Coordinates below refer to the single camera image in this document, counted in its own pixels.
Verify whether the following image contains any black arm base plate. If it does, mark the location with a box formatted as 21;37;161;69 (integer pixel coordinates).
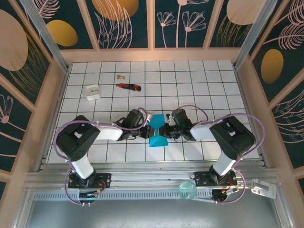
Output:
68;172;112;190
194;171;237;187

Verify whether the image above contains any aluminium side rail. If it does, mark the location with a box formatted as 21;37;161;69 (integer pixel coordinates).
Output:
234;67;270;168
35;66;71;172

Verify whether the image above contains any blue cloth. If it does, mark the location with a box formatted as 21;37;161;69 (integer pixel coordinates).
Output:
146;114;170;149

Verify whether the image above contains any small white square clock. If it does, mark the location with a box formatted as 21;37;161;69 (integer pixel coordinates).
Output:
85;84;102;102

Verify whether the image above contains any red black utility knife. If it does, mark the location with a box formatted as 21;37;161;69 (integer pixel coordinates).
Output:
115;83;142;93

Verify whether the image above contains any aluminium table edge rail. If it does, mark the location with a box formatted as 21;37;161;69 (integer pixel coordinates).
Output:
39;161;266;171

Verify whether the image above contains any wide aluminium base rail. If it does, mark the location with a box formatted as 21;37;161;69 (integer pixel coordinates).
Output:
23;169;281;192

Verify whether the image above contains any perforated metal cable tray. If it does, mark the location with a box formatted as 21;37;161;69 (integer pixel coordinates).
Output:
32;191;214;201

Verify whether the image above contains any black controller board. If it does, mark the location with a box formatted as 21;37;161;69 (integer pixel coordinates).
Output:
78;190;98;203
212;187;236;203

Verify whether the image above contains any clear green plastic cup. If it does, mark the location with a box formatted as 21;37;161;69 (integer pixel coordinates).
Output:
178;180;198;200

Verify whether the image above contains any aluminium corner post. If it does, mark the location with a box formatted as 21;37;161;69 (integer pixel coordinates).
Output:
19;0;71;72
234;0;277;69

